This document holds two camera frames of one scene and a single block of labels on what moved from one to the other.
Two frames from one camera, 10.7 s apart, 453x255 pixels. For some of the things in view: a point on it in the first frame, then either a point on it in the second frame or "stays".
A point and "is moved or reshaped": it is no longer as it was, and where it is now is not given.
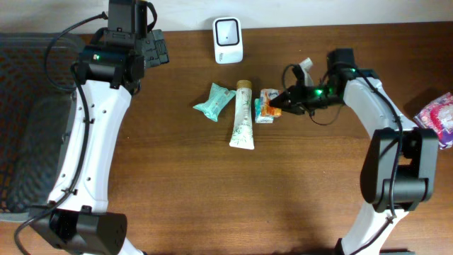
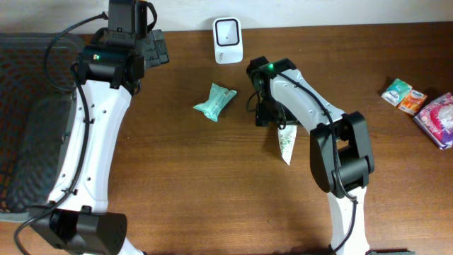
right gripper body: (308, 99) -> (270, 110)
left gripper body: (154, 49) stays
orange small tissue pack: (267, 110) is moved or reshaped
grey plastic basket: (37, 95) stays
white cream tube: (243, 130) -> (287, 137)
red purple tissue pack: (438, 114) stays
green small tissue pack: (258, 117) is moved or reshaped
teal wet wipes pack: (219, 98) stays
